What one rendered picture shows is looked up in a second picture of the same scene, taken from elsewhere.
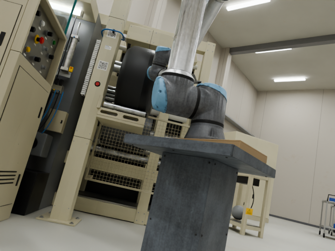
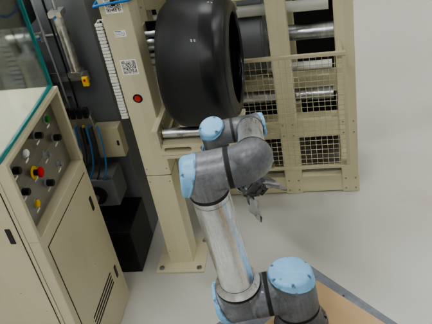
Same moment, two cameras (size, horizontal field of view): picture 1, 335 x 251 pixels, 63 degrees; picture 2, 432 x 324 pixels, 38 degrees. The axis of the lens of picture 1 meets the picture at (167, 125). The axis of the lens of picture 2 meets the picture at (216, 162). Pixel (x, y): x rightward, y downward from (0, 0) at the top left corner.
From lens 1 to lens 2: 2.04 m
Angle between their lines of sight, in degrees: 50
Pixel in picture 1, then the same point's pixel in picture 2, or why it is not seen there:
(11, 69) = (45, 261)
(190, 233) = not seen: outside the picture
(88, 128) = (161, 161)
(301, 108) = not seen: outside the picture
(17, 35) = (22, 227)
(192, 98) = (262, 313)
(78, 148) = (161, 188)
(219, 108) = (302, 308)
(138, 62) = (183, 80)
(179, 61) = (229, 286)
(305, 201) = not seen: outside the picture
